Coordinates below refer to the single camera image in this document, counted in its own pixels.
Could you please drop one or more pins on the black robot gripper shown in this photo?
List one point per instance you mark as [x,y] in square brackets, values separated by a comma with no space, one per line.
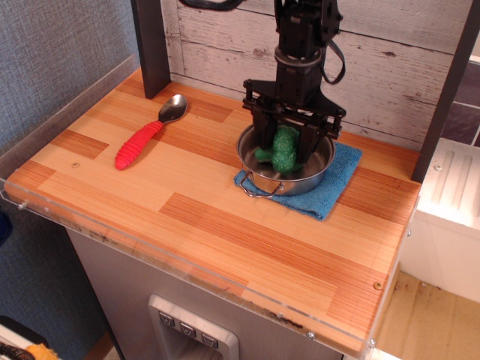
[295,99]

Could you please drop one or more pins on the green toy broccoli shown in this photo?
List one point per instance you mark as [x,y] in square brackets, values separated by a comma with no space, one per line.
[283,153]

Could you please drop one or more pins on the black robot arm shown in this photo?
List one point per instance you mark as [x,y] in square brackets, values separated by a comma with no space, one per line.
[306,30]

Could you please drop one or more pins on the blue folded cloth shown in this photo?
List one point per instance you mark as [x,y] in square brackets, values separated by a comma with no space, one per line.
[317,203]

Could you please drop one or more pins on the white toy sink unit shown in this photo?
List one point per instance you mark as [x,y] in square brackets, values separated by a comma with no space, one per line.
[442,247]

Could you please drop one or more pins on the grey toy fridge cabinet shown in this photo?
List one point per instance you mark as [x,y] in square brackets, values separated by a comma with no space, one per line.
[124,285]

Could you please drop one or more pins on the clear acrylic table guard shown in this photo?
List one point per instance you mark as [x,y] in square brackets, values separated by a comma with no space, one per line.
[320,283]

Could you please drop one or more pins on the silver dispenser panel with buttons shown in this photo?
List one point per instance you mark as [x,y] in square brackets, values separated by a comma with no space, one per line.
[191,332]

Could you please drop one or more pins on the yellow object at corner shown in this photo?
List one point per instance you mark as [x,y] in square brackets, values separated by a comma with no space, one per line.
[41,352]

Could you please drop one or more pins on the steel pot with handles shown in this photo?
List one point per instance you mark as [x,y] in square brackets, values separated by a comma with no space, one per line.
[261,180]

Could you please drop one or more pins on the red handled metal spoon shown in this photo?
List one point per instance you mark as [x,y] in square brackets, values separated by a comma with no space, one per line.
[171,111]

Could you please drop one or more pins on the dark grey right post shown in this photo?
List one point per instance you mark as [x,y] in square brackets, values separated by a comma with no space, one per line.
[452,82]

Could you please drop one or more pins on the dark grey post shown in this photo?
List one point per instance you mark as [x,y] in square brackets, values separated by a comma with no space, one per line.
[152,45]
[452,82]

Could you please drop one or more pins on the dark grey left post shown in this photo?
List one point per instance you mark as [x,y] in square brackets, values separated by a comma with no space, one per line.
[152,45]

